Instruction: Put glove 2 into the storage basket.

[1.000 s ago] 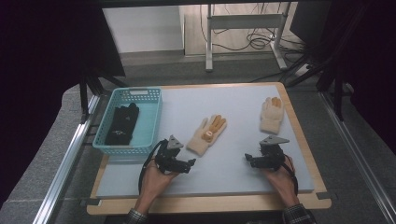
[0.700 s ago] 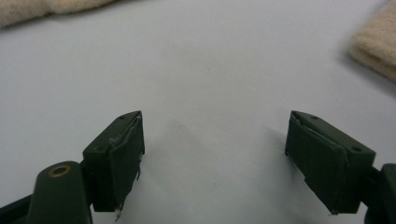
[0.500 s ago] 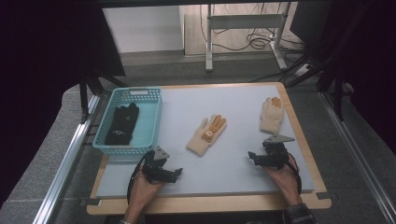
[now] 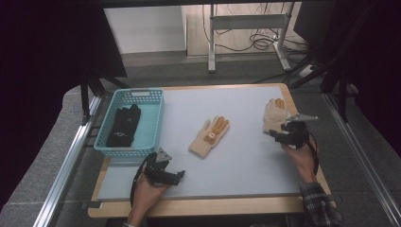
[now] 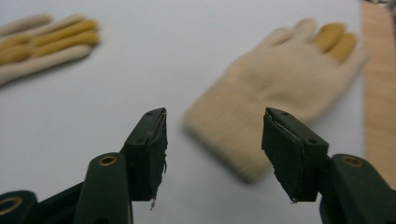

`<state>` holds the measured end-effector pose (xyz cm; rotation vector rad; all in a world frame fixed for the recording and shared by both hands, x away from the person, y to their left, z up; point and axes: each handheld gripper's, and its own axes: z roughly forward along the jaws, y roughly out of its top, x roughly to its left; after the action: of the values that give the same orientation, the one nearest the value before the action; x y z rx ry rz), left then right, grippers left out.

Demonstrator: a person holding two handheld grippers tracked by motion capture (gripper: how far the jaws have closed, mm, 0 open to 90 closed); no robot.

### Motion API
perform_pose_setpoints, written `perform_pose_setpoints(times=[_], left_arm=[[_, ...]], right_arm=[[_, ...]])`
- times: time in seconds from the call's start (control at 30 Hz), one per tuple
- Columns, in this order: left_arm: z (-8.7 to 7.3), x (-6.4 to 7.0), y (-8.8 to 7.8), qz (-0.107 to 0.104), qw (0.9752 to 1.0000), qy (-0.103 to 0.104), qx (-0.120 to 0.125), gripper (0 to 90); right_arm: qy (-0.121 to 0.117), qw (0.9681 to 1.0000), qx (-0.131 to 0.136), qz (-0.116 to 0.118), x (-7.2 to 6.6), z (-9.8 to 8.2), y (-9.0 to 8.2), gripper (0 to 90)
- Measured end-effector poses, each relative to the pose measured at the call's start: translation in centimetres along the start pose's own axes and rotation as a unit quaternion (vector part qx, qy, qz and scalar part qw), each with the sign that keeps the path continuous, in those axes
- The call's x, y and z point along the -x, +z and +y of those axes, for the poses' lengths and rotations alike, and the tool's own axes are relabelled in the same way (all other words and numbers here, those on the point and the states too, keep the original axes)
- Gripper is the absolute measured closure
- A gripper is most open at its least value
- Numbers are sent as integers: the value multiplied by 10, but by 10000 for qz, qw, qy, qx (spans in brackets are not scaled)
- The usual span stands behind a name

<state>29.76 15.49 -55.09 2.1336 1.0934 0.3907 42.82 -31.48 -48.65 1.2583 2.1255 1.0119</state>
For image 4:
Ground teal plastic basket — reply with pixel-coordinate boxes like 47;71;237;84
93;88;166;159

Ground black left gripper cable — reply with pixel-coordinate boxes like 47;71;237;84
130;151;157;208

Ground person's right hand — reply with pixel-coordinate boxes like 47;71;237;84
281;134;320;184

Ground white panel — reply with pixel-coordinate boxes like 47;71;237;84
103;5;187;55

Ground black tripod legs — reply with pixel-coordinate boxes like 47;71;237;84
79;70;131;125

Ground aluminium rail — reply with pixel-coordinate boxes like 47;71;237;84
32;95;102;227
323;92;401;227

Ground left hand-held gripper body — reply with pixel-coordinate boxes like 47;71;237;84
143;148;175;187

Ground dark curtain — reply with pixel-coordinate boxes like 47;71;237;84
0;0;129;212
292;0;401;157

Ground black floor cables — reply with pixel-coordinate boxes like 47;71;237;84
201;2;315;56

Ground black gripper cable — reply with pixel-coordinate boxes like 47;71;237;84
305;133;321;177
130;151;157;208

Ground white power strip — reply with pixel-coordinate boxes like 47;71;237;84
297;63;317;79

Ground white metal desk frame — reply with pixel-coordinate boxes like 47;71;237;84
207;2;293;74

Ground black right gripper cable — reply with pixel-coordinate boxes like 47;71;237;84
305;133;321;177

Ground grey foam mat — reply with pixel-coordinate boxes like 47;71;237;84
96;85;311;202

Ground beige glove with round tag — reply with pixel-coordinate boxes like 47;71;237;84
188;115;231;160

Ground person's left hand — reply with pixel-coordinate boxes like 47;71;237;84
127;172;171;227

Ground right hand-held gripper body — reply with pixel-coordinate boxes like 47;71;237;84
279;113;320;149

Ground beige glove with orange fingertips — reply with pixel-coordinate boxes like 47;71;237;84
262;97;289;135

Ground black metal stand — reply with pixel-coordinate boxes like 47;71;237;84
282;3;358;124

